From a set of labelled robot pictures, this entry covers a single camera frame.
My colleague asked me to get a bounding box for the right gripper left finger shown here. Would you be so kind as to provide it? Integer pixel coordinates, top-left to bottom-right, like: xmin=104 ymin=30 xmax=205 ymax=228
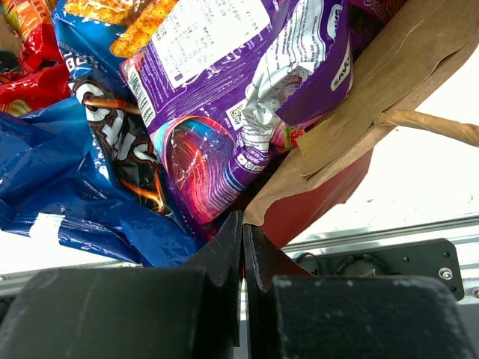
xmin=181 ymin=211 xmax=242 ymax=346

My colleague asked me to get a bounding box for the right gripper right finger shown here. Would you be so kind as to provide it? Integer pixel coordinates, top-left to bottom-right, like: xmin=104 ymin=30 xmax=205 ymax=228
xmin=242 ymin=224 xmax=313 ymax=358

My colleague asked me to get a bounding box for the blue Doritos chips bag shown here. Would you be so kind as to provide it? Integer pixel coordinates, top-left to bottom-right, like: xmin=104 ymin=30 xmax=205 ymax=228
xmin=1 ymin=1 xmax=204 ymax=267

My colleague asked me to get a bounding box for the purple cookie packet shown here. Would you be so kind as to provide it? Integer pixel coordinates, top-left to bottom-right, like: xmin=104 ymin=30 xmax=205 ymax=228
xmin=120 ymin=1 xmax=352 ymax=239

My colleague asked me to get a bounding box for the red snack bag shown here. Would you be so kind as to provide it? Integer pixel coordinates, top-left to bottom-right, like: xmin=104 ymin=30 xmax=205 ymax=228
xmin=1 ymin=1 xmax=71 ymax=117

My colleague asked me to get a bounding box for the red brown paper bag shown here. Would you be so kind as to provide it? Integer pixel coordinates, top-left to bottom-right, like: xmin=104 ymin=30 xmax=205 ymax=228
xmin=0 ymin=0 xmax=479 ymax=250

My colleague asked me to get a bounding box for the purple grape candy bag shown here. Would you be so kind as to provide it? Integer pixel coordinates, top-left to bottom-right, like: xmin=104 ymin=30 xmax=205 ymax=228
xmin=349 ymin=0 xmax=407 ymax=62

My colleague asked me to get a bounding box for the aluminium table rail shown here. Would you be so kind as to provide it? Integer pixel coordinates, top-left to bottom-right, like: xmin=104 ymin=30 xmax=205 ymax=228
xmin=0 ymin=212 xmax=479 ymax=359

